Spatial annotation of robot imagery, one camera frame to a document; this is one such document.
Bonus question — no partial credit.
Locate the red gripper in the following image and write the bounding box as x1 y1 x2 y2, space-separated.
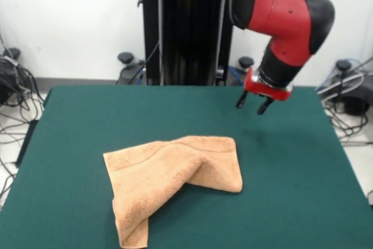
235 67 294 115

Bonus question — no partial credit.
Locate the orange terry towel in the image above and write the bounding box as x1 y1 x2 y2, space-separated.
103 135 243 249

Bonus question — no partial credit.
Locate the dark green table cloth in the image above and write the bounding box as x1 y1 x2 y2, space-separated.
0 85 373 249

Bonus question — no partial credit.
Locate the short blue cable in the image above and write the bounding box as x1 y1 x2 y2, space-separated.
228 66 245 85

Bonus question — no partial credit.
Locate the long blue cable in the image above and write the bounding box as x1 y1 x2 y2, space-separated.
316 58 367 92

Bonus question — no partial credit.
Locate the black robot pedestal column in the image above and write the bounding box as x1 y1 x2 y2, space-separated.
136 0 242 86

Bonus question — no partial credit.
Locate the black cable on pedestal column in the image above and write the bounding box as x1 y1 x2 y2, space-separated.
128 40 161 85

